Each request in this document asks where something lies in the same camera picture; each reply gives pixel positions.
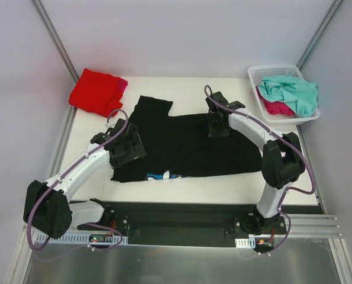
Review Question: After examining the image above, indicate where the right aluminium frame post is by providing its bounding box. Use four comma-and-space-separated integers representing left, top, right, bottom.
296, 0, 345, 70

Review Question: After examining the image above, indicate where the left aluminium frame post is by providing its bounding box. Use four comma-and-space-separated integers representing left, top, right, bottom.
31, 0, 82, 86

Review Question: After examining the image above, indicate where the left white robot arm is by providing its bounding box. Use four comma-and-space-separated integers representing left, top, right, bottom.
23, 119, 146, 239

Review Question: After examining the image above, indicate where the purple cable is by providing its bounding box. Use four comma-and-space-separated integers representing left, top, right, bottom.
204, 85, 316, 260
26, 109, 130, 261

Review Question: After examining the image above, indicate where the pink t-shirt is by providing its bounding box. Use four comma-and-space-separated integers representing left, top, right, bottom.
117, 78, 128, 95

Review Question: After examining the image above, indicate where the teal t-shirt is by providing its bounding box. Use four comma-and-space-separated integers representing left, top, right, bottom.
256, 75, 318, 118

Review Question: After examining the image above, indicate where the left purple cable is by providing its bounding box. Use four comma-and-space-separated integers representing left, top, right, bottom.
26, 109, 130, 261

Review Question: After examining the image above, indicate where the aluminium frame post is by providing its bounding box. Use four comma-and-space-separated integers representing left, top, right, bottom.
296, 0, 345, 70
31, 0, 82, 86

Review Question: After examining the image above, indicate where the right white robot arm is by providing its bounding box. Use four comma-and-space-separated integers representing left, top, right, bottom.
205, 86, 305, 235

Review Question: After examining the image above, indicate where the left white cable duct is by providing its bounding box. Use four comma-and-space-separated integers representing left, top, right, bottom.
48, 233, 128, 246

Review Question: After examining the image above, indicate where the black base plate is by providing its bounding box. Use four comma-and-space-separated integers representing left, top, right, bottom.
76, 199, 288, 248

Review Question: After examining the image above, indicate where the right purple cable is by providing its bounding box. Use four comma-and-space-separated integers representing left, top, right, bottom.
204, 85, 316, 260

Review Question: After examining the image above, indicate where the right white cable duct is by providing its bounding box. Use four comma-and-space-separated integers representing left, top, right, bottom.
235, 237, 256, 249

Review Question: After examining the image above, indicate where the red t-shirt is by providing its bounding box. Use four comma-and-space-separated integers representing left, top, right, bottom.
69, 69, 123, 118

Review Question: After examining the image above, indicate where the white cable duct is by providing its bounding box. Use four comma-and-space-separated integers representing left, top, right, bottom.
235, 237, 256, 249
48, 233, 128, 246

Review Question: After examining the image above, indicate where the black daisy t-shirt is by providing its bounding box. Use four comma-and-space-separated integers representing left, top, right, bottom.
112, 96, 262, 183

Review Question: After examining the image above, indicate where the white plastic basket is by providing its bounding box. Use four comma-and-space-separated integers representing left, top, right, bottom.
248, 64, 320, 125

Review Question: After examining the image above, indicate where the magenta t-shirt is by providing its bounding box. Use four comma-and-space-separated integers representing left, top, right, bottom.
264, 101, 295, 116

